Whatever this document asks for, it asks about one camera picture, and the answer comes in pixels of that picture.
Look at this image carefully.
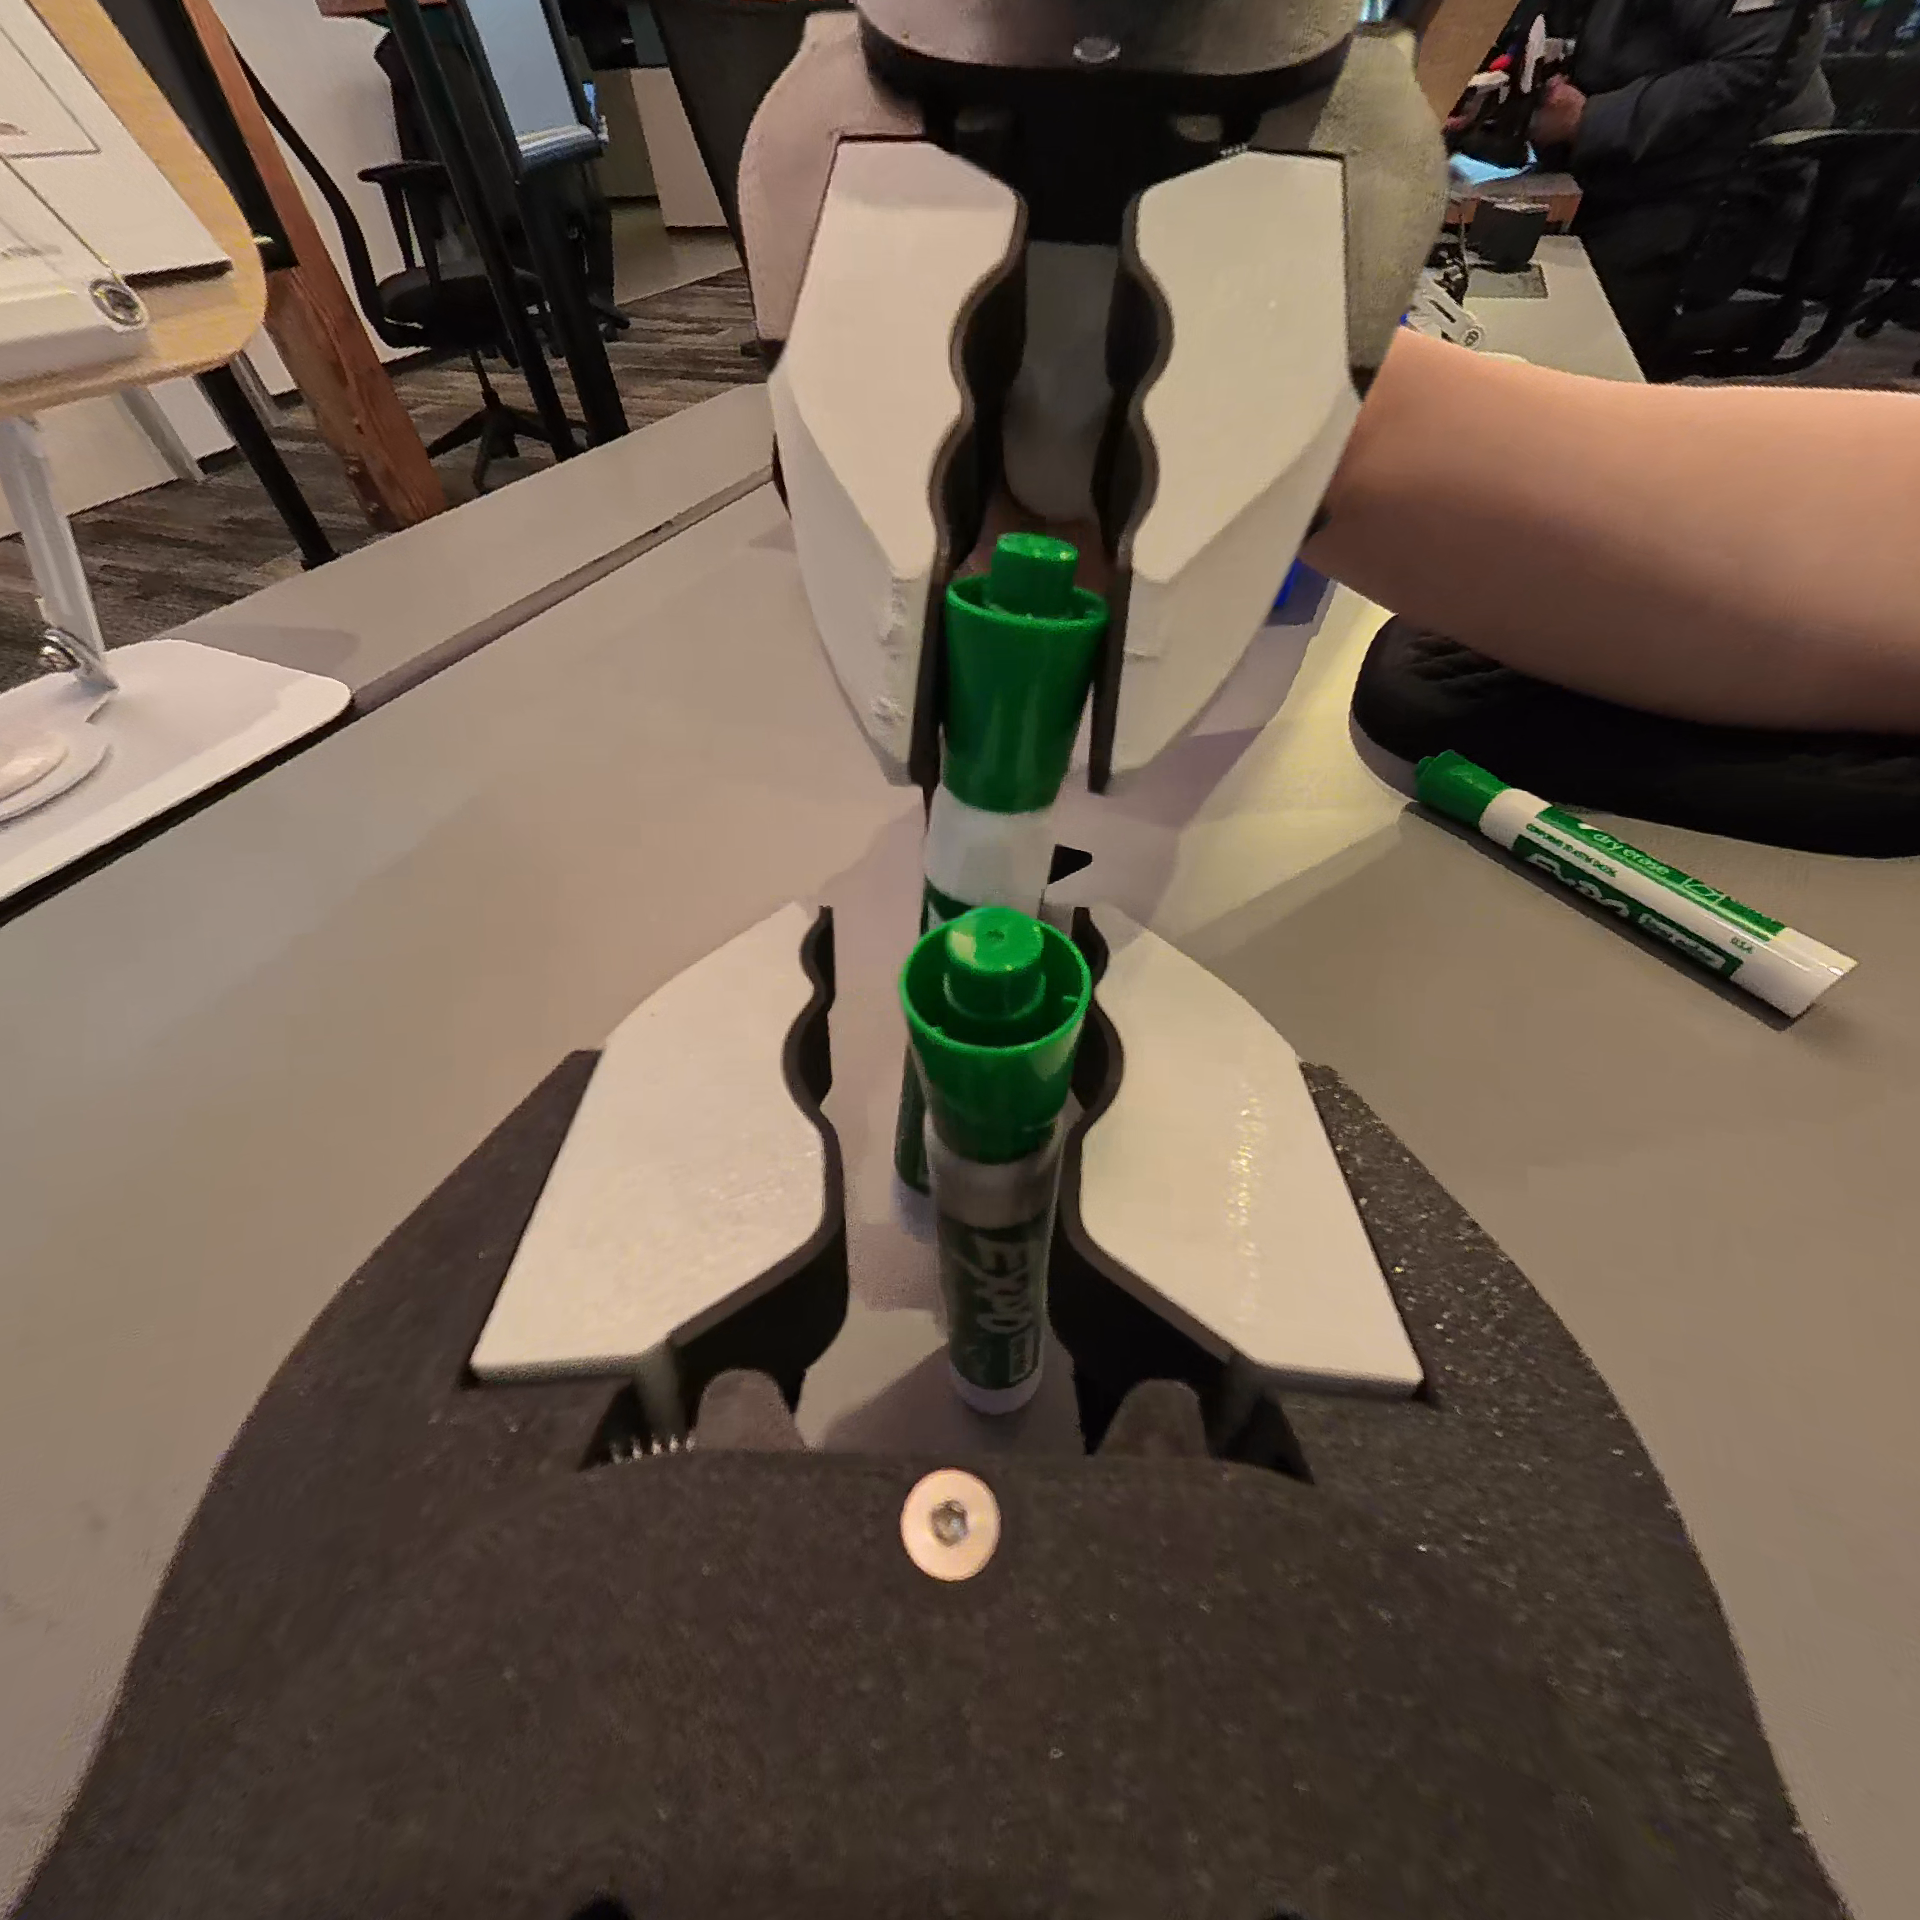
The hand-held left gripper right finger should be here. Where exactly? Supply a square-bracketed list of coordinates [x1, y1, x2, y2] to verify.
[1055, 904, 1427, 1404]

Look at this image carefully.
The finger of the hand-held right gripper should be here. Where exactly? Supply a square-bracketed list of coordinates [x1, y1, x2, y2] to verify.
[768, 135, 1034, 792]
[1081, 146, 1370, 794]

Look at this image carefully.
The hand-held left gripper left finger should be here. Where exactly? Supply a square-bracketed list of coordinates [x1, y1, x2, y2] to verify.
[467, 902, 850, 1386]

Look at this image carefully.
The green dry-erase marker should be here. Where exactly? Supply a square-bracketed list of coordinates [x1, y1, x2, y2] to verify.
[896, 904, 1094, 1416]
[894, 532, 1116, 1198]
[1412, 751, 1860, 1020]

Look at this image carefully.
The person's right forearm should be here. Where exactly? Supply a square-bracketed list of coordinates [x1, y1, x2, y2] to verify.
[1295, 323, 1920, 738]

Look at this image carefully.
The curved wooden panel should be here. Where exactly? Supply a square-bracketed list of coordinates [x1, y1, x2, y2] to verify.
[0, 0, 271, 427]
[1410, 0, 1524, 122]

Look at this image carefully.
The monitor on rolling stand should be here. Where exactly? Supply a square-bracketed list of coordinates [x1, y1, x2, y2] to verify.
[385, 0, 632, 460]

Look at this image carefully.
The black mesh chair armrest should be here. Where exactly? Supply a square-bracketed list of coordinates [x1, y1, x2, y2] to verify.
[1350, 614, 1920, 861]

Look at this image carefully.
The black mesh office chair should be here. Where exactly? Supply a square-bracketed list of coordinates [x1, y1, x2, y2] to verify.
[1649, 126, 1920, 384]

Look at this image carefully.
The white round pad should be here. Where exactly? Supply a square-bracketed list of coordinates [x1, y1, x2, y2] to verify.
[0, 720, 109, 823]

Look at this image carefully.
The white instruction sheet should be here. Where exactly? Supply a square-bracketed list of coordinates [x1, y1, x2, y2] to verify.
[0, 0, 239, 384]

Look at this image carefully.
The wooden support post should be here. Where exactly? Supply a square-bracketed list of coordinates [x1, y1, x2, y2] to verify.
[179, 0, 451, 531]

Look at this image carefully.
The white stand bracket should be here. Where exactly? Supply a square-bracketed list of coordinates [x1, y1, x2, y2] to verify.
[0, 412, 119, 697]

